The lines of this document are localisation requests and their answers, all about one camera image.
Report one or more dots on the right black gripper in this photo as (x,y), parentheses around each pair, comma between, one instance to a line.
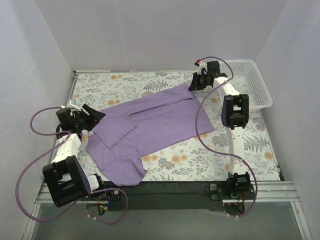
(200,80)

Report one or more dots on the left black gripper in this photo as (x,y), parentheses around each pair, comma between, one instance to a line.
(86,120)

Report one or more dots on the purple t shirt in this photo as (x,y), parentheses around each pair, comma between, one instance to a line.
(136,128)

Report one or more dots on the white plastic basket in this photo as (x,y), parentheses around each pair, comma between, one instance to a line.
(248,80)

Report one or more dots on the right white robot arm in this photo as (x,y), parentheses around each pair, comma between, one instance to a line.
(234,117)

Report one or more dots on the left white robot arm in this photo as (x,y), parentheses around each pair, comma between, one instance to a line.
(65,178)

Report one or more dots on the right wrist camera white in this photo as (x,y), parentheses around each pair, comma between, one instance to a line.
(202,67)

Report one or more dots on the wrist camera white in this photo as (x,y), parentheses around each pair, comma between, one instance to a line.
(202,67)
(71,104)

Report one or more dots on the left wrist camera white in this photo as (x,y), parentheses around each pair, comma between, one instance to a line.
(71,104)

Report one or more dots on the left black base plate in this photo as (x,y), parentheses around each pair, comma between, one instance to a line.
(114,195)

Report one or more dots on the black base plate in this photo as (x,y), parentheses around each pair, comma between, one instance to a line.
(114,195)
(218,191)

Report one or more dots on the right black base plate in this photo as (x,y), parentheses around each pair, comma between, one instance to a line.
(218,191)

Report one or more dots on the aluminium frame rail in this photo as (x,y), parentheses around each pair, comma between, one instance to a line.
(267,191)

